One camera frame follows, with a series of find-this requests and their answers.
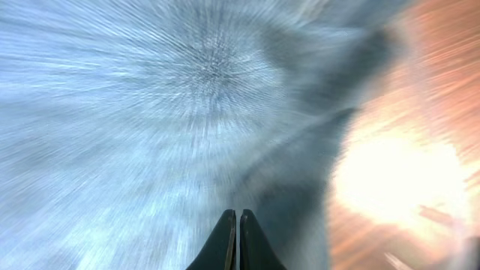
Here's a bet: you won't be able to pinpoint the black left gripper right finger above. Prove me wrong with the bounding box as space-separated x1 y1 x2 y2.
239 209 287 270

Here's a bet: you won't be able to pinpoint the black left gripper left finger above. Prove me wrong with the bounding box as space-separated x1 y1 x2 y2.
186 209 236 270

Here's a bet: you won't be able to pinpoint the blue denim jeans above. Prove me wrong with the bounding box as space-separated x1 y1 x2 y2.
1 0 407 269

